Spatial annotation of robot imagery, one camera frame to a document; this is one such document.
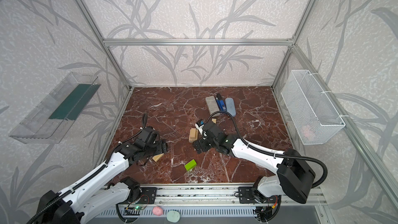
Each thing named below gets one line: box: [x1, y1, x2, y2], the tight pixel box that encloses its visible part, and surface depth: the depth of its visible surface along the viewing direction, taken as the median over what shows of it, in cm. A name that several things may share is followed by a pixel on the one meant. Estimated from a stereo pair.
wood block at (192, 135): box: [188, 127, 197, 143], surface depth 92 cm
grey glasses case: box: [205, 95, 221, 118], surface depth 109 cm
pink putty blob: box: [152, 206, 164, 217], surface depth 70 cm
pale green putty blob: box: [166, 210, 181, 223], surface depth 68 cm
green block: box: [184, 158, 197, 172], surface depth 84 cm
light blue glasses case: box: [224, 97, 237, 117], surface depth 109 cm
